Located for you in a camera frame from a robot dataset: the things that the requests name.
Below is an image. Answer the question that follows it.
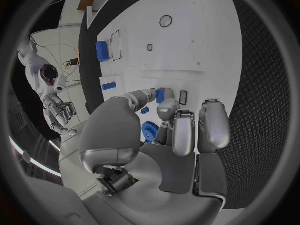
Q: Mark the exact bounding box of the thick blue cylinder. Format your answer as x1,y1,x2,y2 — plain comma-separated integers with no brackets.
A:
95,40,110,63

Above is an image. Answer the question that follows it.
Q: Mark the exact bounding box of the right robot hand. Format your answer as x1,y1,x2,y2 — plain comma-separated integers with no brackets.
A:
41,94,79,137

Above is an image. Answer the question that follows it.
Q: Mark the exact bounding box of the blue gear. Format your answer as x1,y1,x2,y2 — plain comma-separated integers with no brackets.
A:
140,121,160,144

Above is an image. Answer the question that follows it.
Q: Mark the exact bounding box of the white task board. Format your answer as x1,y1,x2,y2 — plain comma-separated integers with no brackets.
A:
96,0,244,151

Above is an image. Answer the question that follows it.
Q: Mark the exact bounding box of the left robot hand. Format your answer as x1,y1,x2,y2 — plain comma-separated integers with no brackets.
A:
78,87,232,225

